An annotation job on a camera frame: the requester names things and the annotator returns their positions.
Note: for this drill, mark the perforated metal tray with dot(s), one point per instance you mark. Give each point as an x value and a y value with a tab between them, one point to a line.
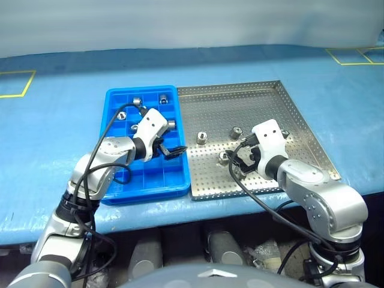
270	99

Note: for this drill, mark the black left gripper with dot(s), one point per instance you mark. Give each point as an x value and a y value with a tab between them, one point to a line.
158	147

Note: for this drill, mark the grey robot torso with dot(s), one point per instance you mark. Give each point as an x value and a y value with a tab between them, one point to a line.
210	280

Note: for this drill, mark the blue compartment tray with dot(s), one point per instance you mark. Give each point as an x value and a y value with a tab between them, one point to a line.
168	180

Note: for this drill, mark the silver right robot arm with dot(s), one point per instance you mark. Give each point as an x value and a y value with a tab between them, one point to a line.
330	204

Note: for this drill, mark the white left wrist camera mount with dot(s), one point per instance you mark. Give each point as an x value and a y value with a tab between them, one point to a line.
151	123

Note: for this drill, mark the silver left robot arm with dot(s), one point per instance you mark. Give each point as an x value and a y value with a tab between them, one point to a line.
111	148

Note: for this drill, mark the grey rounded shape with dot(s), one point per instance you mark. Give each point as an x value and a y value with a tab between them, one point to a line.
147	258
225	249

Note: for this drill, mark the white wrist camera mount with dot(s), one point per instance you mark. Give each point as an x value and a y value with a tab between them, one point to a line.
151	123
268	135

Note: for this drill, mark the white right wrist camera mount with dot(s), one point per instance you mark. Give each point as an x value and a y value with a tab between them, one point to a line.
268	135

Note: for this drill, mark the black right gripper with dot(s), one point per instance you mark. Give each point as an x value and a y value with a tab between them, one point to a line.
254	157

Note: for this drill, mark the crumpled clear plastic wrap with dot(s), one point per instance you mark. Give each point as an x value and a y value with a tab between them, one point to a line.
264	250

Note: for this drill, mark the yellow tape square outline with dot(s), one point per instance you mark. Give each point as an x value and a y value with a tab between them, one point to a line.
333	56
29	84

